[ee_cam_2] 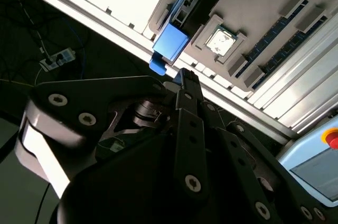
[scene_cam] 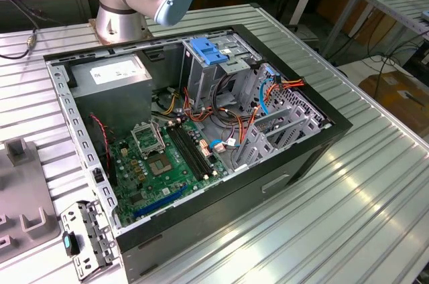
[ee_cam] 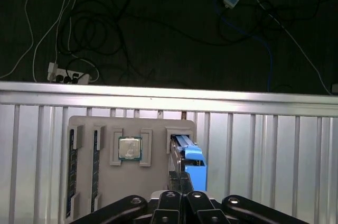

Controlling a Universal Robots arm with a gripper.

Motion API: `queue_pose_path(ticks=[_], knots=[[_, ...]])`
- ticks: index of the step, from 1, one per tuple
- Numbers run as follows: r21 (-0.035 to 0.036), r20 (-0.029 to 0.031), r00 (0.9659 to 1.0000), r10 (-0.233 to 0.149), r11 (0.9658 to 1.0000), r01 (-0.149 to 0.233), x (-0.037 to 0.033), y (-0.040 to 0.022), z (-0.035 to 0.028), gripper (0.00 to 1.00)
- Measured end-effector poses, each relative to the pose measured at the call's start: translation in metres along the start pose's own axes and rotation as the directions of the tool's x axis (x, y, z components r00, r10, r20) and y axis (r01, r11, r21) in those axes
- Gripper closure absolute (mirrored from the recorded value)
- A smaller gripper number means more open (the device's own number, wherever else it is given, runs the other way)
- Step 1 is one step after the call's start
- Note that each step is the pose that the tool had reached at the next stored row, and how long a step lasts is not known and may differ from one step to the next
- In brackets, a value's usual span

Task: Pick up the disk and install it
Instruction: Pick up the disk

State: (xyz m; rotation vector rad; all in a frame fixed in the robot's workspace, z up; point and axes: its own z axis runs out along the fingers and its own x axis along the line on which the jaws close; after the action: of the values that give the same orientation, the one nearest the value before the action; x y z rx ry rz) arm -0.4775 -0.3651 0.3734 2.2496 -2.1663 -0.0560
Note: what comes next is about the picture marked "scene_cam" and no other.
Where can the grey metal disk bay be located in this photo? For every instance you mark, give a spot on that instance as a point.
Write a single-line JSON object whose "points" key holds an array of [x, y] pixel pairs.
{"points": [[256, 143]]}

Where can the beige board connector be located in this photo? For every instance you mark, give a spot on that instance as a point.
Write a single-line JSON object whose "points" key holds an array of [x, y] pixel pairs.
{"points": [[205, 150]]}

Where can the black RAM slot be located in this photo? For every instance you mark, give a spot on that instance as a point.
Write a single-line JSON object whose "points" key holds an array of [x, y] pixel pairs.
{"points": [[195, 150], [200, 150], [190, 150], [185, 150]]}

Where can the grey optical drive cage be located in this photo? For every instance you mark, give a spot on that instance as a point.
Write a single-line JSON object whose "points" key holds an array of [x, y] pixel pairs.
{"points": [[201, 79]]}

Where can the green motherboard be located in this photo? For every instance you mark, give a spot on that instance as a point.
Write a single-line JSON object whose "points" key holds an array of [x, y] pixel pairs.
{"points": [[174, 177]]}

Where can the CPU socket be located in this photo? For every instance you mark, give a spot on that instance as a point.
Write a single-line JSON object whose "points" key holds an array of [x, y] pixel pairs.
{"points": [[160, 165]]}

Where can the blue plastic drive latch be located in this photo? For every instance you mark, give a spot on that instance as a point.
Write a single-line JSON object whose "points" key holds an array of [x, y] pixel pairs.
{"points": [[209, 53]]}

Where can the black open PC case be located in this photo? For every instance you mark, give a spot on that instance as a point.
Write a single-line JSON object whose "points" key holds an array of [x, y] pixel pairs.
{"points": [[218, 210]]}

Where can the blue expansion slot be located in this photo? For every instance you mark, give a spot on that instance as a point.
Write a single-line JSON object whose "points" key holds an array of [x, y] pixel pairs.
{"points": [[157, 204]]}

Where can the grey power supply unit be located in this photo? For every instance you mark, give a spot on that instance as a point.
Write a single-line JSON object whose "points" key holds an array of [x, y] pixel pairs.
{"points": [[110, 103]]}

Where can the black square board chip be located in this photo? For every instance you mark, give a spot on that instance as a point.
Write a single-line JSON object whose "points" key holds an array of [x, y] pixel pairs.
{"points": [[136, 198]]}

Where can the small black case clip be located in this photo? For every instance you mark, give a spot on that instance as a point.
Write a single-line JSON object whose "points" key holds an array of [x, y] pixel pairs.
{"points": [[98, 176]]}

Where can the large cardboard box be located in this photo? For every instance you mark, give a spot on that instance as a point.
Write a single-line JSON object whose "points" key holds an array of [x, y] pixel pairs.
{"points": [[395, 96]]}

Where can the brown carton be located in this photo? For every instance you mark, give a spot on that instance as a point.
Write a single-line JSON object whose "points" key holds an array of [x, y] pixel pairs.
{"points": [[372, 26]]}

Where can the grey parts rack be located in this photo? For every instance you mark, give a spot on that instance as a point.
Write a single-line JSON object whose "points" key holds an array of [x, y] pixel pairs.
{"points": [[20, 190]]}

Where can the metal slat side table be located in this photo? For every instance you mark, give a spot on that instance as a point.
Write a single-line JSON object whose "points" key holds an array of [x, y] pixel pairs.
{"points": [[395, 2]]}

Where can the brown square base plate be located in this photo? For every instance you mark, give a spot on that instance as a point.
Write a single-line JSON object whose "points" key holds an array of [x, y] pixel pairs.
{"points": [[92, 29]]}

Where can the grey metal slot bracket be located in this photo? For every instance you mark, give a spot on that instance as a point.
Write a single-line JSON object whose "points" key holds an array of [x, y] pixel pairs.
{"points": [[97, 230]]}

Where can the black teal bracket latch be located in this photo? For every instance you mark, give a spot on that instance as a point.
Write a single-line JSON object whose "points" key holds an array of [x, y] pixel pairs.
{"points": [[68, 243]]}

